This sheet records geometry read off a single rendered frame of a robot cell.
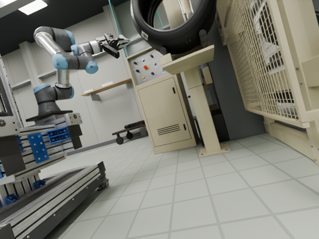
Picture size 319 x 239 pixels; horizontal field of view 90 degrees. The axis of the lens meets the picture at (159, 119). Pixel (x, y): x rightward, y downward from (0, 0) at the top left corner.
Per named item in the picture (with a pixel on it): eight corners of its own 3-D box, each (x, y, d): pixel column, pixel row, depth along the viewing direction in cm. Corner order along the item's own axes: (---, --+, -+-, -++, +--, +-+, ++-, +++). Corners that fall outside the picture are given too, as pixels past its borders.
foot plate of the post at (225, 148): (201, 148, 168) (200, 146, 168) (227, 143, 160) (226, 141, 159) (199, 157, 143) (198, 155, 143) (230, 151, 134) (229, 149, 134)
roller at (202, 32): (203, 52, 136) (200, 48, 136) (208, 49, 134) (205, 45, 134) (201, 38, 103) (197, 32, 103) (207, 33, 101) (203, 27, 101)
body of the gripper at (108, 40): (112, 31, 102) (94, 35, 97) (118, 41, 99) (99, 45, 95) (113, 41, 108) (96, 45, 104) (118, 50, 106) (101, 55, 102)
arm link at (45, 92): (35, 105, 123) (30, 88, 123) (55, 102, 133) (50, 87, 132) (38, 101, 115) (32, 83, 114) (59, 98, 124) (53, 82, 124)
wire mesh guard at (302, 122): (245, 110, 136) (222, 30, 134) (247, 109, 135) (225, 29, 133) (303, 128, 51) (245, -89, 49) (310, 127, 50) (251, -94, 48)
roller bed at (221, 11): (223, 46, 144) (214, 14, 143) (240, 39, 139) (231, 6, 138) (225, 38, 125) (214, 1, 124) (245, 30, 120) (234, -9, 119)
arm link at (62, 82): (50, 96, 133) (45, 24, 105) (69, 94, 144) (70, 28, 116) (56, 103, 128) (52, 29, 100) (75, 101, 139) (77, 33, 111)
